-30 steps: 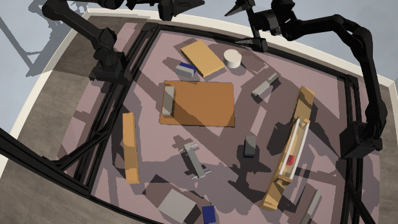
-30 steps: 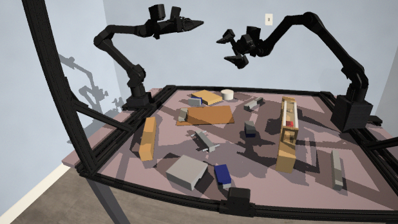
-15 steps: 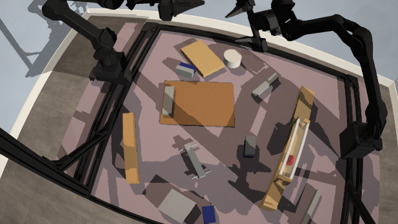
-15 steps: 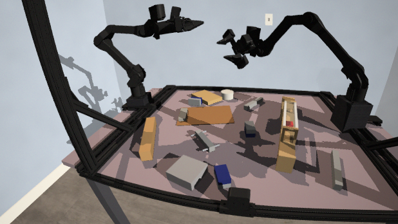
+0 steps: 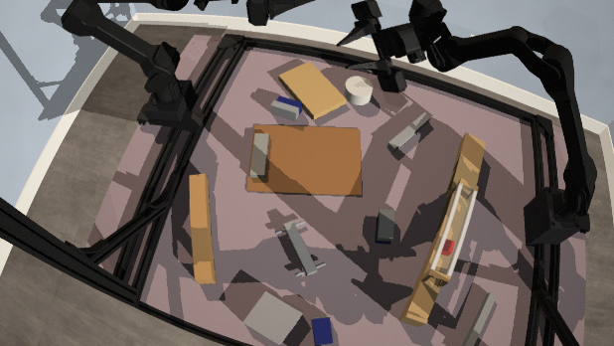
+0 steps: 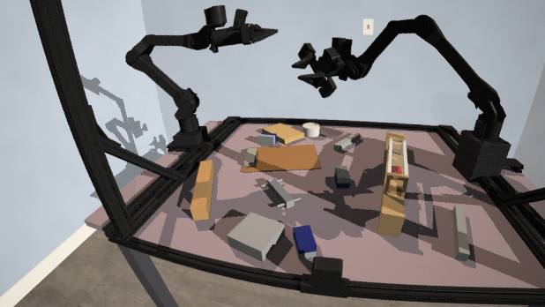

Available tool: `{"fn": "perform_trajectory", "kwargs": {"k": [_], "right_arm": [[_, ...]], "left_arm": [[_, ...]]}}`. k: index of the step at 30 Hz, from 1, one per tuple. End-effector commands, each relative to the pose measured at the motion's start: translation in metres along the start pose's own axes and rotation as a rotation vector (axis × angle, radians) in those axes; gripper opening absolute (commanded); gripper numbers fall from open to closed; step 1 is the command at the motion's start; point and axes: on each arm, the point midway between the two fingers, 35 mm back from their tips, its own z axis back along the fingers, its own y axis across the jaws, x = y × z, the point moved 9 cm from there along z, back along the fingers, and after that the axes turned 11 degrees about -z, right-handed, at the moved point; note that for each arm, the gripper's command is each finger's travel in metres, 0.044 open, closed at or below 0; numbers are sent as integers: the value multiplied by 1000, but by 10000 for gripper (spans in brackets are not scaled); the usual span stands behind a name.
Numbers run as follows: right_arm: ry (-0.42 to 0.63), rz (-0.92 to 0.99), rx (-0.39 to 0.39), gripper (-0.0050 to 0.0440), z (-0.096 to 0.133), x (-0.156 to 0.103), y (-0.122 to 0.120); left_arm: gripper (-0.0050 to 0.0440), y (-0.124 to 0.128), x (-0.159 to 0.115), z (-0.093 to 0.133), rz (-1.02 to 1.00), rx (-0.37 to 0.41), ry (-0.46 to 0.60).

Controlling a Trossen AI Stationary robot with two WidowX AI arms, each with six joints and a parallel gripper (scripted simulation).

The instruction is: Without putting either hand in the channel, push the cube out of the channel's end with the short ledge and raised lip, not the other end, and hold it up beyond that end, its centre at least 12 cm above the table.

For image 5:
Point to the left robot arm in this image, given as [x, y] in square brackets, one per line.
[158, 62]

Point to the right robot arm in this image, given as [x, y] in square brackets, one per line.
[555, 70]

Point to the tan flat rectangular board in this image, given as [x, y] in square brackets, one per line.
[309, 86]

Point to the orange-brown wooden clipboard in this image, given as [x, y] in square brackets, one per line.
[300, 160]

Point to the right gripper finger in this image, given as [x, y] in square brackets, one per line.
[382, 66]
[367, 29]

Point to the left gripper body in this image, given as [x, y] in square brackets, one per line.
[257, 12]

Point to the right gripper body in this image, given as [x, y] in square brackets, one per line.
[381, 39]

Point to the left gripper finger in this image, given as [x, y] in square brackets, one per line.
[277, 7]

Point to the orange flat bar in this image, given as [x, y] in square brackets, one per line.
[202, 247]

